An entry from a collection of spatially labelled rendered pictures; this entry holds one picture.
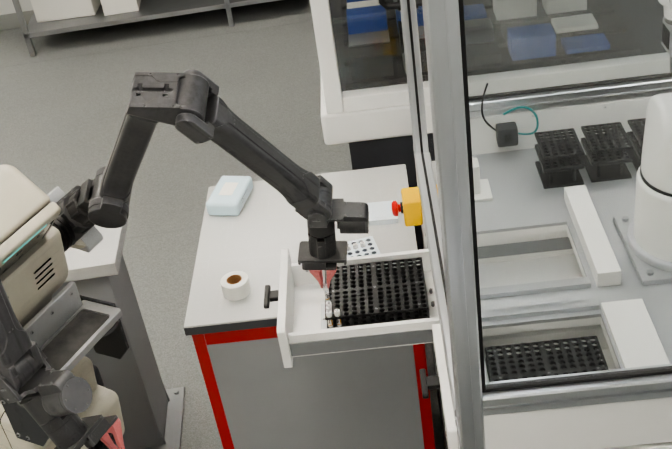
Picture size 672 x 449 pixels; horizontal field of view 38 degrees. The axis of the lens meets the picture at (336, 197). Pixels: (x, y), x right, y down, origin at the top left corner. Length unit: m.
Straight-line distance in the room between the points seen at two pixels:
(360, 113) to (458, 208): 1.47
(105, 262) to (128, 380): 0.46
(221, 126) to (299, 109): 3.13
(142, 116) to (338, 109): 1.21
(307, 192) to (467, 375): 0.50
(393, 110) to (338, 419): 0.89
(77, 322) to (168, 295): 1.74
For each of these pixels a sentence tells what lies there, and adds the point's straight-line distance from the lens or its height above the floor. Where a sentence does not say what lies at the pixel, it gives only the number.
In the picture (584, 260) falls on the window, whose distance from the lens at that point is 1.47.
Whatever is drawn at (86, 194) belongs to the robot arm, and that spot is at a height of 1.26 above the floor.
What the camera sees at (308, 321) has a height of 0.84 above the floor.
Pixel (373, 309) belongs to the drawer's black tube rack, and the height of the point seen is 0.90.
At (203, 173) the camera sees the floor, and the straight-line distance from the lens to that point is 4.42.
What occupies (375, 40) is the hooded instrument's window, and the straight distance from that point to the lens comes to 2.72.
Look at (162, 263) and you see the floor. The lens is 3.91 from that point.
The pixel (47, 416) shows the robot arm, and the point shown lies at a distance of 1.67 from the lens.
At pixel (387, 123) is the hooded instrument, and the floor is 0.85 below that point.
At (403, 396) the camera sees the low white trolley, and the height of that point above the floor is 0.44.
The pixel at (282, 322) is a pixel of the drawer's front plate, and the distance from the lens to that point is 2.04.
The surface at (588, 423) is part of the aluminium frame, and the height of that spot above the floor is 1.01.
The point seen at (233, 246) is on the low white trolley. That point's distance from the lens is 2.58.
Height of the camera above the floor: 2.24
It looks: 33 degrees down
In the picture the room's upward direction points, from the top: 9 degrees counter-clockwise
